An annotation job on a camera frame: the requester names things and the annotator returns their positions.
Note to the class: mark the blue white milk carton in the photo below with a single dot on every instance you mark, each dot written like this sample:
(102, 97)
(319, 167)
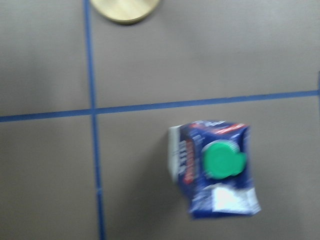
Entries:
(210, 162)

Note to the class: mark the wooden round stand with rod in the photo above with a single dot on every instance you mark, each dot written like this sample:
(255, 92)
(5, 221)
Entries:
(125, 12)

